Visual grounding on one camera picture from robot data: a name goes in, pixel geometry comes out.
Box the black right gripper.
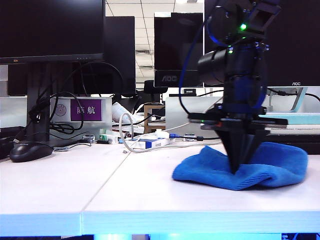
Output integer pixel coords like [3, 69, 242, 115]
[187, 74, 289, 175]

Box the blue microfiber rag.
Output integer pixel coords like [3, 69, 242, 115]
[172, 141, 309, 191]

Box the white neuroscience book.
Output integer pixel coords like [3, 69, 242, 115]
[264, 123, 320, 135]

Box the grey desk partition panel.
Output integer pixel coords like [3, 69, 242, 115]
[165, 96, 320, 139]
[0, 96, 28, 129]

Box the teal book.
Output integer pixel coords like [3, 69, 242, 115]
[259, 112, 320, 125]

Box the silver monitor stand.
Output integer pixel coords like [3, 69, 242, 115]
[265, 86, 311, 113]

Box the white adapter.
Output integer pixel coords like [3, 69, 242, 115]
[155, 128, 172, 139]

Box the white and blue box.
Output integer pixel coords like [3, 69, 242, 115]
[124, 138, 176, 150]

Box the wooden shelf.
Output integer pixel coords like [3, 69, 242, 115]
[144, 104, 167, 134]

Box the black office chair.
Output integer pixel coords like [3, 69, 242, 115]
[144, 79, 169, 105]

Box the large black AOC monitor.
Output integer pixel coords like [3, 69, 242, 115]
[204, 0, 320, 88]

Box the AOC monitor rear side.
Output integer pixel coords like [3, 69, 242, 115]
[153, 12, 205, 88]

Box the white plastic bottle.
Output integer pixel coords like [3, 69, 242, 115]
[111, 101, 140, 124]

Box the green and white box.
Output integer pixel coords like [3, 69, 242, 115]
[99, 133, 120, 145]

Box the name sign with purple label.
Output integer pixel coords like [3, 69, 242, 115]
[49, 96, 113, 127]

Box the plain black monitor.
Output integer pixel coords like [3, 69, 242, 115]
[7, 16, 137, 97]

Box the black computer mouse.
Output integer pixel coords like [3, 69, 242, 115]
[9, 141, 54, 163]

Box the black keyboard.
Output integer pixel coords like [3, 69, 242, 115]
[0, 136, 15, 161]

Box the black VGA cable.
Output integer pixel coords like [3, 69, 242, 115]
[179, 134, 222, 141]

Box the black monitor power cable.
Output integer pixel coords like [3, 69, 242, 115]
[266, 87, 320, 103]

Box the long white cable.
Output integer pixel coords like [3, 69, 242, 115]
[163, 96, 225, 133]

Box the blue robot arm cable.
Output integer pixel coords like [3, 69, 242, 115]
[177, 4, 269, 116]

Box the looped white cable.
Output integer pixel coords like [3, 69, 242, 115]
[118, 112, 223, 154]

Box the thin black arched cable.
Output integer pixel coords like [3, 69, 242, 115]
[74, 60, 125, 98]

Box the black monitor cable bundle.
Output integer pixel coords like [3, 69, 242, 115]
[27, 91, 85, 136]

